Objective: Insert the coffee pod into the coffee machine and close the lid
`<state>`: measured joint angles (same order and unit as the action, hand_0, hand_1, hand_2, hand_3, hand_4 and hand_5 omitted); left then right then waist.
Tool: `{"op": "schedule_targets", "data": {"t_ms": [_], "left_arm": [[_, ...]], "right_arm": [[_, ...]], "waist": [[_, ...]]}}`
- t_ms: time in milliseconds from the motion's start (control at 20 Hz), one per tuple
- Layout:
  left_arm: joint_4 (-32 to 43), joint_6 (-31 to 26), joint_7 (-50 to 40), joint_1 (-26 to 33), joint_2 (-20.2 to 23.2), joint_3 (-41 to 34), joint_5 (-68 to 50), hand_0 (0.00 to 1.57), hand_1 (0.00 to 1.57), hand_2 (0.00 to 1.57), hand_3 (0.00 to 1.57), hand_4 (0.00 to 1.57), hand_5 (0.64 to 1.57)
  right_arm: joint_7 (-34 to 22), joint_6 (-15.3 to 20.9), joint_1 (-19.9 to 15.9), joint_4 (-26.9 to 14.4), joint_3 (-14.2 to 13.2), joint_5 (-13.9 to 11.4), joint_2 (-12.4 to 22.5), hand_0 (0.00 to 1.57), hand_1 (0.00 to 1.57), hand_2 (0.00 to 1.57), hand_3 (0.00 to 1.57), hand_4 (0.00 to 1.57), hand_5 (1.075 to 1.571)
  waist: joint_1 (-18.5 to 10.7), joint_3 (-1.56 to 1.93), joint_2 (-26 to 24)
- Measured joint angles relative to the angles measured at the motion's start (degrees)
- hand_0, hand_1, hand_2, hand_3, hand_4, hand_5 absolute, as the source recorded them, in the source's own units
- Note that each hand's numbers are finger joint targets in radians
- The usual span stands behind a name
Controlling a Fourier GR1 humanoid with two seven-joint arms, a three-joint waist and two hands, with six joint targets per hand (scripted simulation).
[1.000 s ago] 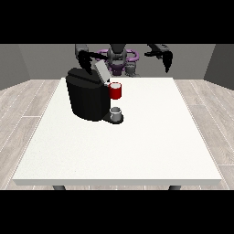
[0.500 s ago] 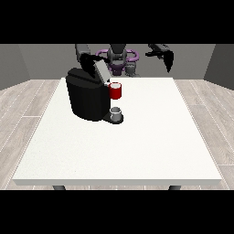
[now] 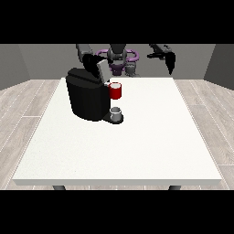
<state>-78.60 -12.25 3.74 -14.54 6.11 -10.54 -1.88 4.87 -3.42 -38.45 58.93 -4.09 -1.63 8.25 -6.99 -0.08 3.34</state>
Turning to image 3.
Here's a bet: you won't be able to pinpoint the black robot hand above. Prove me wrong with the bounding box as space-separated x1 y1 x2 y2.
82 53 101 77
164 50 177 76

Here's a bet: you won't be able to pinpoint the pale grey machine lid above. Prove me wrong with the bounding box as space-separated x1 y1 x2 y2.
96 58 111 83

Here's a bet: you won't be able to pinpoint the black coffee machine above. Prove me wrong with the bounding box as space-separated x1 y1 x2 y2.
65 67 125 125

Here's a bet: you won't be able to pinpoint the red pod holder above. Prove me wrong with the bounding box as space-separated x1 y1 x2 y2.
108 81 123 101

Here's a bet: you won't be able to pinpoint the small grey coffee pod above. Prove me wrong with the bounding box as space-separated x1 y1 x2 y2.
124 62 137 77

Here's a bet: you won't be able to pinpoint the grey robot trunk purple rings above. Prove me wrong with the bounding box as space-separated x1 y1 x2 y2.
95 44 141 77

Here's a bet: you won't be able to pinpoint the small grey cup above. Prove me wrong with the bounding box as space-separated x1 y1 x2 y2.
110 106 123 122

